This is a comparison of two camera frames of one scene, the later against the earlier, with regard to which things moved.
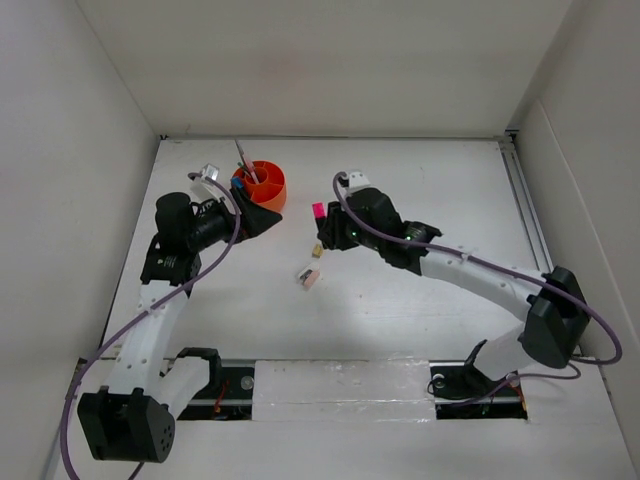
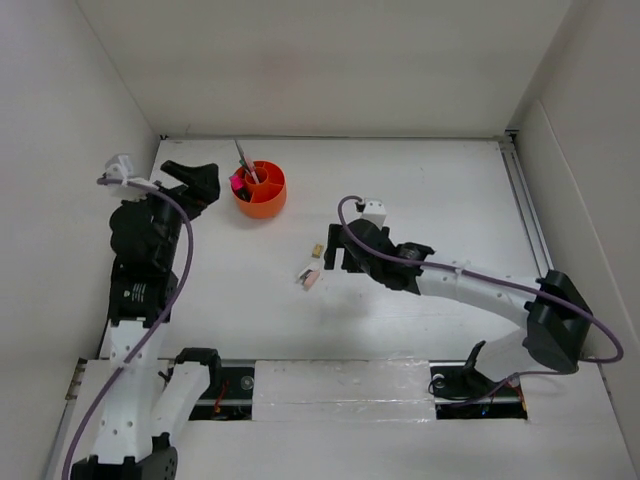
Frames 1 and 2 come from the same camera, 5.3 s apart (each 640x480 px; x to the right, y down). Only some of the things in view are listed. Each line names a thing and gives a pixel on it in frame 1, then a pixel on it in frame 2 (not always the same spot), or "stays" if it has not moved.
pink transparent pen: x=253 y=173 stays
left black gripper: x=254 y=219 → x=202 y=179
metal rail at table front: x=458 y=394 stays
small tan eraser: x=317 y=251 stays
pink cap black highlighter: x=319 y=210 → x=238 y=187
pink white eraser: x=309 y=275 stays
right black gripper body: x=346 y=234 → x=352 y=264
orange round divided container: x=271 y=189 stays
